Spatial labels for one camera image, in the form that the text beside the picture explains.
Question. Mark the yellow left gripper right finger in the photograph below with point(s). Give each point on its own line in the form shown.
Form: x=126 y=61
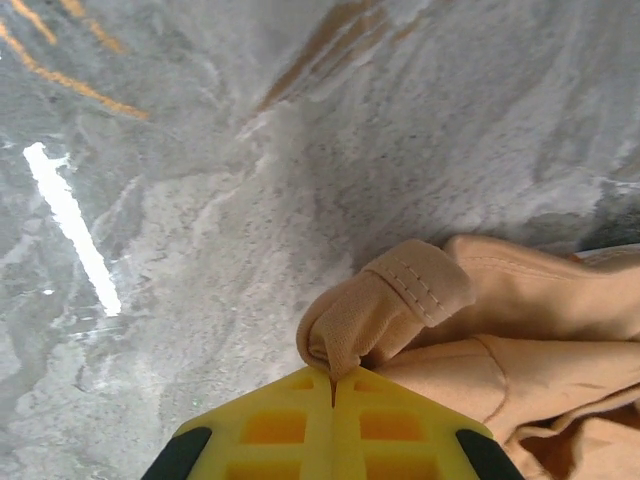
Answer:
x=395 y=430

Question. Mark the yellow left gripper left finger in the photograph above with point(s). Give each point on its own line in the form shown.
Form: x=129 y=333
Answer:
x=280 y=430

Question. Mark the orange t-shirt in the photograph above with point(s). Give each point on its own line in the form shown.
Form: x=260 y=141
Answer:
x=550 y=350

